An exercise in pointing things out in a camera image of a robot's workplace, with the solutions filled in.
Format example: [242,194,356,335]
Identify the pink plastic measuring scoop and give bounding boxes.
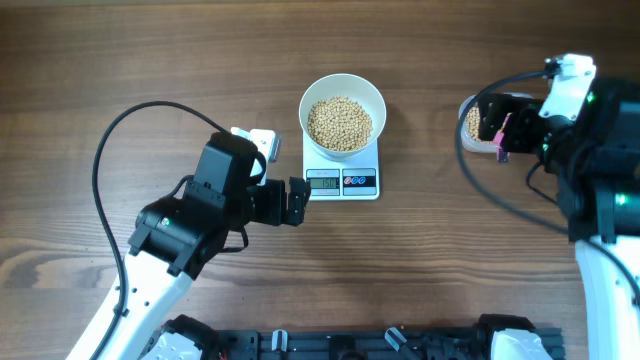
[491,112,513,164]

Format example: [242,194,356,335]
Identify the clear plastic container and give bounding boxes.
[458,92,533,155]

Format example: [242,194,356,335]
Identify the white round bowl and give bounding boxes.
[298,73,387,160]

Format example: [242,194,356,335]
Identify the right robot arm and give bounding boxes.
[463,76,639,359]

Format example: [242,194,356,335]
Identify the white digital kitchen scale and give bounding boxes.
[303,136,381,201]

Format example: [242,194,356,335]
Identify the left black camera cable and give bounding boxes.
[90,100,231,360]

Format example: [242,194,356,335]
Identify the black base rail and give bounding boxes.
[137,326,567,360]

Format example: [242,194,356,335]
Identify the pile of yellow soybeans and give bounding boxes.
[306,94,482,153]

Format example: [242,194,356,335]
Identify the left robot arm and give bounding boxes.
[69,128,310,359]

